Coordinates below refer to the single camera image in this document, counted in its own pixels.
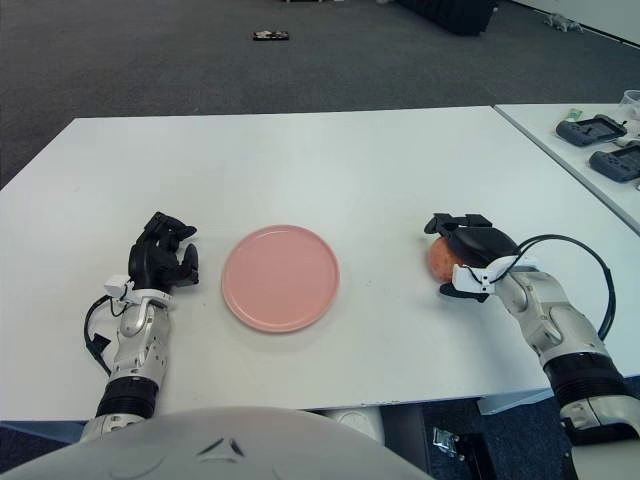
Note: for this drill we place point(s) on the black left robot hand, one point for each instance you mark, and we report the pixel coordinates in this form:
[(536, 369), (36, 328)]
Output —
[(147, 262)]

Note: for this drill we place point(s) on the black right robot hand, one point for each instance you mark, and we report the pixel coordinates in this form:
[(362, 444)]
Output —
[(482, 245)]

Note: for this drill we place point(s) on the red yellow apple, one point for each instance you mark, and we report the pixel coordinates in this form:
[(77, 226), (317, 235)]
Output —
[(442, 262)]

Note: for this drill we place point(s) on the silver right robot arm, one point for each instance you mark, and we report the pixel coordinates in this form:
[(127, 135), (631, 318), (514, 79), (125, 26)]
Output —
[(555, 325)]

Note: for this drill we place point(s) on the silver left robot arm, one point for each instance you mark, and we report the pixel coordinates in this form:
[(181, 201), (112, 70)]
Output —
[(137, 345)]

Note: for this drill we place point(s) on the pink round plate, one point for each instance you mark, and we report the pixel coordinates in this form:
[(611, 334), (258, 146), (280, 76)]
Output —
[(280, 280)]

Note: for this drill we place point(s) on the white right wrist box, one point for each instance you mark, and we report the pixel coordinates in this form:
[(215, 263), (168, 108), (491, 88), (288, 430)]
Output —
[(472, 280)]

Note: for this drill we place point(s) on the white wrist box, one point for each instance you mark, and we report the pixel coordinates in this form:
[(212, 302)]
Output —
[(116, 286), (472, 280)]

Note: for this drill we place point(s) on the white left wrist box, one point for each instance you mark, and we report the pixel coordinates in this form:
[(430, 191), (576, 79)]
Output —
[(116, 286)]

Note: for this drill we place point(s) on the dark grey handheld controller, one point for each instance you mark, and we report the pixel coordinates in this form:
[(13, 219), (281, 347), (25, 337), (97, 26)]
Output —
[(580, 134), (617, 164)]

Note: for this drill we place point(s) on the green paper packet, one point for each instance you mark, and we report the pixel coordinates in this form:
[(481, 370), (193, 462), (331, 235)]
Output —
[(575, 115)]

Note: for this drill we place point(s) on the grey white robot torso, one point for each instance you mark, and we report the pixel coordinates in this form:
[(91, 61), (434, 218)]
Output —
[(200, 450)]

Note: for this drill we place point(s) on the metal caster with black bar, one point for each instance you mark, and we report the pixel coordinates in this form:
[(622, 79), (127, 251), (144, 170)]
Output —
[(447, 440)]

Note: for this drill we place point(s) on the clear plastic cup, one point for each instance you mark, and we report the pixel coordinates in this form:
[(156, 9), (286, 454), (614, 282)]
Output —
[(632, 105)]

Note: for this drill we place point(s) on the black furniture block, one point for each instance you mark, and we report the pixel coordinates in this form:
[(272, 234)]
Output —
[(450, 15)]

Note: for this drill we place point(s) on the small grey robot dog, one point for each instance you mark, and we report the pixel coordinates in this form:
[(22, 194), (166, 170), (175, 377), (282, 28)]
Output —
[(562, 22)]

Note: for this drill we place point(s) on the small flat black item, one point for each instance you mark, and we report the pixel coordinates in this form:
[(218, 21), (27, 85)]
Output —
[(271, 35)]

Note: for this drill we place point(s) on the white table frame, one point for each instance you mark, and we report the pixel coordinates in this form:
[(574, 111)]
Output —
[(520, 400)]

